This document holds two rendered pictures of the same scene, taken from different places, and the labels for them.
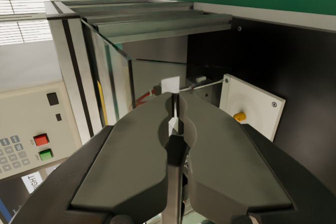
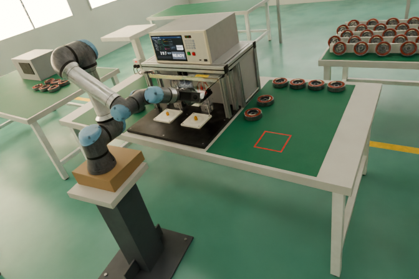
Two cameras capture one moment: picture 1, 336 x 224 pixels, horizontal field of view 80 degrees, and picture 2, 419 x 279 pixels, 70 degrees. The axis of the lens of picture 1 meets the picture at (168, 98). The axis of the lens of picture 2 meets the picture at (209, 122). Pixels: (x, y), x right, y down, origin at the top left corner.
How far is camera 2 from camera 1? 1.48 m
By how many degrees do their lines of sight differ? 8
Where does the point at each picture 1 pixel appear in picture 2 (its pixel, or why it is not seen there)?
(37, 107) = (203, 55)
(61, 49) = (217, 68)
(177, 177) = not seen: hidden behind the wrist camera
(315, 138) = (188, 133)
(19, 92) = (207, 53)
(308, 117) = (194, 132)
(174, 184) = not seen: hidden behind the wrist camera
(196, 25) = (226, 105)
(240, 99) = (201, 119)
